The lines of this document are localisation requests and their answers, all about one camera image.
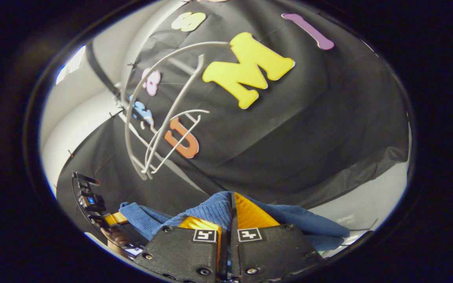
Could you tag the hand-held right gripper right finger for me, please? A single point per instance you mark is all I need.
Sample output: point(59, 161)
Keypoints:
point(273, 251)

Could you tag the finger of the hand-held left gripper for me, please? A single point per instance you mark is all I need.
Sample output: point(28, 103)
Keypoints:
point(116, 219)

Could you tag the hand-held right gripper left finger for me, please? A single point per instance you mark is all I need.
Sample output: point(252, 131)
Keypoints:
point(179, 251)

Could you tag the blue jacket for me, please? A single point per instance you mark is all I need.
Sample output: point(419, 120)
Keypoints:
point(210, 208)

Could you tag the white plastic clothes hanger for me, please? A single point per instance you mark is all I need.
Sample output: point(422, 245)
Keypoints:
point(176, 144)
point(179, 101)

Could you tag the black backdrop cloth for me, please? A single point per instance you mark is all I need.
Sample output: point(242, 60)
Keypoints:
point(289, 137)

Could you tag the ceiling light panel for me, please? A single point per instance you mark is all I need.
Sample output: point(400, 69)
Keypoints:
point(71, 65)

